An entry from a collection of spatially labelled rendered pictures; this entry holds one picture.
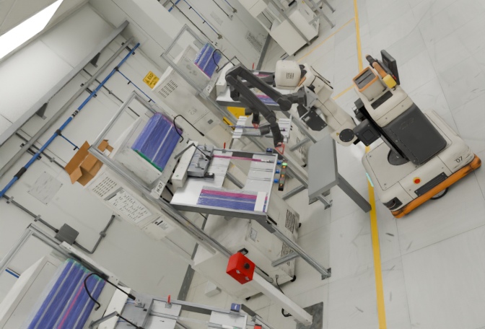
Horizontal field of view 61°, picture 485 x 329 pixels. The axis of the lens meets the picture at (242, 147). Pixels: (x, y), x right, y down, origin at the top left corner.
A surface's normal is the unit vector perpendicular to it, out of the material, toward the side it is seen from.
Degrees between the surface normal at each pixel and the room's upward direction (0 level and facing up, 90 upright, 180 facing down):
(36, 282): 90
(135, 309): 47
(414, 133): 92
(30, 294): 90
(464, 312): 0
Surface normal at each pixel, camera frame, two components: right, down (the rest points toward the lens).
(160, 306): 0.03, -0.79
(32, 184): 0.69, -0.48
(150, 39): -0.18, 0.61
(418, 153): -0.01, 0.47
